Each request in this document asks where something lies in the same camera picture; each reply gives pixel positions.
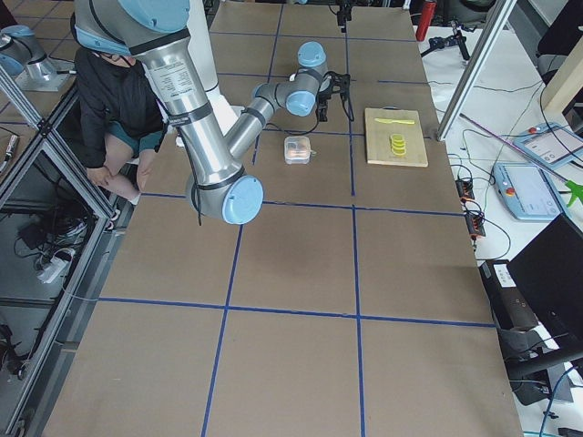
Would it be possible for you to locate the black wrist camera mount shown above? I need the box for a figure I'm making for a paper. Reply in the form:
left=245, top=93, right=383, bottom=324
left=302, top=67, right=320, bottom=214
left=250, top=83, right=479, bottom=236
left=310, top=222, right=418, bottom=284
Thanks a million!
left=324, top=71, right=354, bottom=122

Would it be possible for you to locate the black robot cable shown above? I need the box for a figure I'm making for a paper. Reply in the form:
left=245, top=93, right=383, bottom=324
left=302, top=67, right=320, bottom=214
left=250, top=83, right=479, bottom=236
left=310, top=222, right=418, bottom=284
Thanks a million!
left=261, top=104, right=322, bottom=136

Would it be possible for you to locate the clear plastic egg box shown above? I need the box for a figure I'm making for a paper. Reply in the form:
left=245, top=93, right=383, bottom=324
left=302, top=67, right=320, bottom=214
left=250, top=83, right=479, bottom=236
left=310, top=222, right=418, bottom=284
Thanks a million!
left=283, top=136, right=316, bottom=165

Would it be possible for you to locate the person in black jacket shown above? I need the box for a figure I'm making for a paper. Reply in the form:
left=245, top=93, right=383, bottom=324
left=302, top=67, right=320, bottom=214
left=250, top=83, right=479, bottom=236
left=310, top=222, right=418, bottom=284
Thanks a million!
left=75, top=47, right=167, bottom=205

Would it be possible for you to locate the aluminium frame post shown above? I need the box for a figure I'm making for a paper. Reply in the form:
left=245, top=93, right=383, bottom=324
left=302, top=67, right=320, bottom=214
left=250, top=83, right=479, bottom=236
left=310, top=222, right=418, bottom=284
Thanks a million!
left=436, top=0, right=517, bottom=141

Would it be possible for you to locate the silver reacher grabber stick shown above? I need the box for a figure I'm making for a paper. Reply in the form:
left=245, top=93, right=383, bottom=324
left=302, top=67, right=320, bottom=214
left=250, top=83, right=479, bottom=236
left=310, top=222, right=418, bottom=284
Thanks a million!
left=460, top=113, right=583, bottom=207

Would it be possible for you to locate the blue teach pendant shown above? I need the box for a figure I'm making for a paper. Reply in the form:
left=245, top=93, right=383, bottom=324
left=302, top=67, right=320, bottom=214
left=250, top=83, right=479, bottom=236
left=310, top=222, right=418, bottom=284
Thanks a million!
left=493, top=162, right=566, bottom=222
left=513, top=122, right=582, bottom=169

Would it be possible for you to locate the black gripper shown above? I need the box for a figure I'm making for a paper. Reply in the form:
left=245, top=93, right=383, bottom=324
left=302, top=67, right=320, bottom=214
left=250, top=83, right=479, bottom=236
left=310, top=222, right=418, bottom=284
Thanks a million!
left=316, top=91, right=331, bottom=122

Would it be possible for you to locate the red cylinder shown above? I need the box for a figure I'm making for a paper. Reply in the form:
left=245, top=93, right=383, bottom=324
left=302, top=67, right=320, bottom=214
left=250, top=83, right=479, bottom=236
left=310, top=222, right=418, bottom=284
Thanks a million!
left=415, top=0, right=436, bottom=42

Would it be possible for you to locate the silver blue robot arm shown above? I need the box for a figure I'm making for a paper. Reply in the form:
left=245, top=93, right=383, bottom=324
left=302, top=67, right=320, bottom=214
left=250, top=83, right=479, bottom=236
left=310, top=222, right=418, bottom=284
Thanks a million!
left=1, top=18, right=330, bottom=137
left=75, top=1, right=327, bottom=225

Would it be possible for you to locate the black tripod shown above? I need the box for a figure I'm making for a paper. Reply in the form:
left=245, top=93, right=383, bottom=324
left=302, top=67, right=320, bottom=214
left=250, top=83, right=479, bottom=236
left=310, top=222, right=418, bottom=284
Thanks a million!
left=421, top=19, right=476, bottom=62

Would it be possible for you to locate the yellow plastic knife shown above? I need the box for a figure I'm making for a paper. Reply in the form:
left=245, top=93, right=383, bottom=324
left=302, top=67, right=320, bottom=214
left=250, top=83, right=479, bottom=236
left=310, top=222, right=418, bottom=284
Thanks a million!
left=374, top=117, right=415, bottom=126

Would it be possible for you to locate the black computer monitor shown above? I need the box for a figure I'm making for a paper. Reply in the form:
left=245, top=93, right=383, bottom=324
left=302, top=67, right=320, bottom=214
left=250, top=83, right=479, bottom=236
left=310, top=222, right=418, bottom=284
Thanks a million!
left=507, top=214, right=582, bottom=348

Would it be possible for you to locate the wooden cutting board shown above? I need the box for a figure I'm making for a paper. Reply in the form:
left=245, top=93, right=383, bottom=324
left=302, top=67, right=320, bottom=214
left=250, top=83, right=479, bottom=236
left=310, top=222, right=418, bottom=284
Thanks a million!
left=364, top=107, right=428, bottom=168

